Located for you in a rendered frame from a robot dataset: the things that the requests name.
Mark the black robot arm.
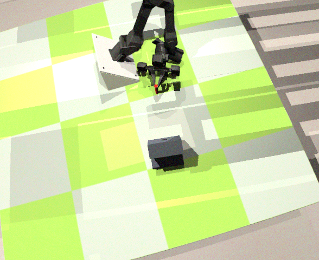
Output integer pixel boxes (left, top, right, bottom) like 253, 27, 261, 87
108, 0, 184, 67

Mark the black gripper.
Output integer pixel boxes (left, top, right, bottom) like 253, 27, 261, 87
137, 51, 180, 87

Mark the grey square panel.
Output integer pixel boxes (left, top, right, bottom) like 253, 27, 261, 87
147, 135, 184, 170

